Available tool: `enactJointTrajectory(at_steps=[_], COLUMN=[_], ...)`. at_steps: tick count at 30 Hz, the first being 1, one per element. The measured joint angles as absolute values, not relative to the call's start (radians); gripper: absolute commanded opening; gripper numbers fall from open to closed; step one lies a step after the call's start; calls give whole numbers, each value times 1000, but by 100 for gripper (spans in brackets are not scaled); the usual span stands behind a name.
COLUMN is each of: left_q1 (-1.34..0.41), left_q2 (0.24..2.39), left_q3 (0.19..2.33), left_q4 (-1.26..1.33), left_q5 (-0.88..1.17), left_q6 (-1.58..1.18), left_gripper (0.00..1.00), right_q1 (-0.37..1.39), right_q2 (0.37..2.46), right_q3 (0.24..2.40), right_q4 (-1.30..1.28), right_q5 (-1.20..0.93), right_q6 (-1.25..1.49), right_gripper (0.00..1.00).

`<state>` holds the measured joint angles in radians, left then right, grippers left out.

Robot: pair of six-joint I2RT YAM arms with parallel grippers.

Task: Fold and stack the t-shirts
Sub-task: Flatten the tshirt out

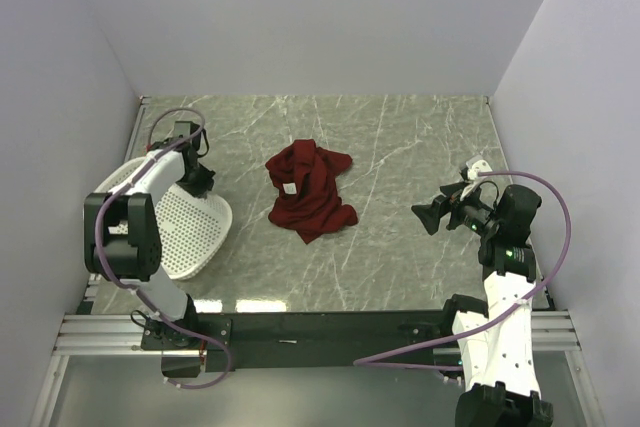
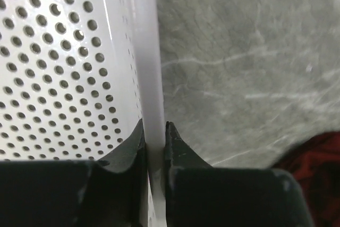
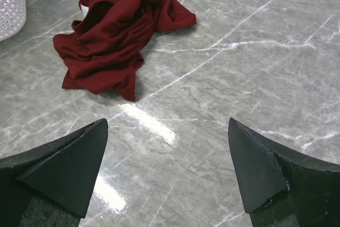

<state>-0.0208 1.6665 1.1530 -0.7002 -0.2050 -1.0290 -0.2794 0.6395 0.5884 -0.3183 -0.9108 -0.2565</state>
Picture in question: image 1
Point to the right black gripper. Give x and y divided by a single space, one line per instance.
430 214

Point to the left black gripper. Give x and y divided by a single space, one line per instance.
203 186

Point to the white perforated plastic basket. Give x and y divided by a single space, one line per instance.
191 230

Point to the dark red t shirt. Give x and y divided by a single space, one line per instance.
308 200

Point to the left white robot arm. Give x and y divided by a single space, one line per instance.
122 236

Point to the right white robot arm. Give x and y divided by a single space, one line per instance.
494 335

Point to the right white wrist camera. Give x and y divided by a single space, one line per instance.
472 173

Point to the aluminium frame rail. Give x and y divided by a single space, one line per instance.
112 335

